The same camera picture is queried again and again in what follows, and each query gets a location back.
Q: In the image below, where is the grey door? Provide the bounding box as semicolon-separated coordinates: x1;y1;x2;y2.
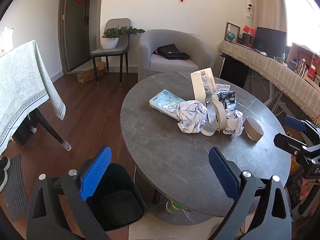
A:
58;0;104;74

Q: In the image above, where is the small white paper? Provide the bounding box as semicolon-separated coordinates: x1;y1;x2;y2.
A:
222;110;244;137

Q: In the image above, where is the wooden desk organiser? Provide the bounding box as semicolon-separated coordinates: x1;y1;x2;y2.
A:
286;42;320;80

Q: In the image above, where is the grey armchair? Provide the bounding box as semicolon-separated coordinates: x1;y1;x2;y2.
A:
138;29;213;82

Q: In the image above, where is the black dining table leg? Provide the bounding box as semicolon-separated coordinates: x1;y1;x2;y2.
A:
35;107;72;152

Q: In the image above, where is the blue white tissue pack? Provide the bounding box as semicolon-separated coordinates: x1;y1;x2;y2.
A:
149;89;187;118

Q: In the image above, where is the black monitor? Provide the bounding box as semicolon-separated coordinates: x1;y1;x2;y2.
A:
254;26;287;53

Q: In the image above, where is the black shoe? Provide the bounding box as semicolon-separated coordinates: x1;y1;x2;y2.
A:
0;156;11;172
0;170;8;193

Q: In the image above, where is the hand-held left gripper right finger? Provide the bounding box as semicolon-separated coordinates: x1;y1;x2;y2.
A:
209;147;292;240

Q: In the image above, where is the dark brown box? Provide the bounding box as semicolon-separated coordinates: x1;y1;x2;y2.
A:
237;33;255;47

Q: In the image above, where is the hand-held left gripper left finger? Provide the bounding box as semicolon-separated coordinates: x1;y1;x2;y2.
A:
26;145;112;240

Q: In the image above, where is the pale patterned tablecloth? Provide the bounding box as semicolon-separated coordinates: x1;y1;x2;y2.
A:
0;40;67;155

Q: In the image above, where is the large white tape roll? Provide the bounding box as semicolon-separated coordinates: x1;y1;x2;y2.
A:
206;100;227;130

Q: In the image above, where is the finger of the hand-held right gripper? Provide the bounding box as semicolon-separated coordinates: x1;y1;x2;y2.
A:
283;115;320;139
274;133;320;157

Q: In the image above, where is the beige curtain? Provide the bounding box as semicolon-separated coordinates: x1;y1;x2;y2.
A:
250;0;288;32

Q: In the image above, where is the small white tape roll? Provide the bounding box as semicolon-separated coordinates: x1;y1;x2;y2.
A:
201;124;215;136

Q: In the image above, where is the grey dining chair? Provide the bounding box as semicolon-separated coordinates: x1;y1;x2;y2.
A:
90;18;131;88

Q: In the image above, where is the black white foil bag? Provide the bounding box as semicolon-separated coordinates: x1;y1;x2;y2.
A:
216;90;237;111

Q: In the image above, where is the large white paper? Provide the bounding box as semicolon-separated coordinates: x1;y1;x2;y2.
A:
177;100;208;133

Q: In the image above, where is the grey striped doormat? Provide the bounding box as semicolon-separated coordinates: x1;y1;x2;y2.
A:
2;154;30;222

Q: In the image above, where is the white paper sheet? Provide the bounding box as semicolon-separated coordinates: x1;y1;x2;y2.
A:
215;82;232;93

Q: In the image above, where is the dark green trash bin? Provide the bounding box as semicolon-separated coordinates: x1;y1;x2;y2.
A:
84;163;146;232

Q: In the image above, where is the brown cardboard tape core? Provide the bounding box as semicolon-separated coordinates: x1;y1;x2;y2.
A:
243;116;264;142

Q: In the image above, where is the potted green plant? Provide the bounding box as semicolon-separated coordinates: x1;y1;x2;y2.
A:
101;26;145;50

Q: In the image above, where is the green plastic bottle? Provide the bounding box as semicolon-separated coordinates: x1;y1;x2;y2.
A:
165;200;184;213

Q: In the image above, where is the wooden picture frame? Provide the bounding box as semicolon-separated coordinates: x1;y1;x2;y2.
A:
224;22;241;43

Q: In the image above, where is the white cardboard box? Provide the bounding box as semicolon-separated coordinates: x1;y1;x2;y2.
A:
190;67;218;103

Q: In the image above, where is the round grey marble table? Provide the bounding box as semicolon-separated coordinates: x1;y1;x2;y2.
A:
120;71;292;227

